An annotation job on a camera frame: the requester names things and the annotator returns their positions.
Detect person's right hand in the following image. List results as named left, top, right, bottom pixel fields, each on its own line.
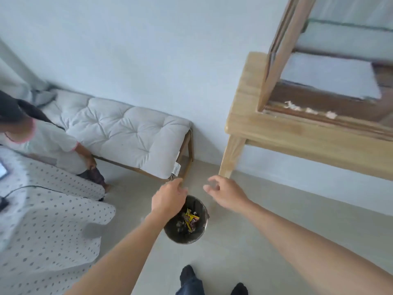
left=203, top=176, right=251, bottom=209

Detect person's left hand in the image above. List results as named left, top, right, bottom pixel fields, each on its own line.
left=151, top=178, right=189, bottom=220

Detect person's right forearm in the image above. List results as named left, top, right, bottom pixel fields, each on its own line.
left=229, top=199, right=393, bottom=295

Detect person's left forearm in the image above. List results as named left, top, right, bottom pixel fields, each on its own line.
left=64, top=211, right=176, bottom=295

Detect yellow snack wrapper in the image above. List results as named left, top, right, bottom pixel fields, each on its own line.
left=184, top=209, right=200, bottom=233

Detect black round waste bin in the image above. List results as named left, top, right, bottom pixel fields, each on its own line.
left=163, top=195, right=210, bottom=245

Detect white tufted bench cushion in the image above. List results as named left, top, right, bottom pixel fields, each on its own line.
left=41, top=89, right=192, bottom=180

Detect light wooden table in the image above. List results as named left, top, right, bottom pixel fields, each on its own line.
left=218, top=52, right=393, bottom=182

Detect white paper scraps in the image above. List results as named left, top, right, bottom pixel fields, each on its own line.
left=284, top=101, right=337, bottom=119

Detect white dotted bed sheet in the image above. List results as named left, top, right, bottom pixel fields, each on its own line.
left=0, top=146, right=116, bottom=274

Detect wooden framed mirror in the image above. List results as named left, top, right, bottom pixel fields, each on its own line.
left=257, top=0, right=393, bottom=142

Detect grey curtain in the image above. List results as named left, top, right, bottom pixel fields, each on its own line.
left=0, top=37, right=57, bottom=108

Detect wooden bench frame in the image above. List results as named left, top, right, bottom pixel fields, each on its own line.
left=92, top=129, right=195, bottom=183

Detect black cable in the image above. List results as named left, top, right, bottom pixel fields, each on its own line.
left=0, top=185, right=51, bottom=204

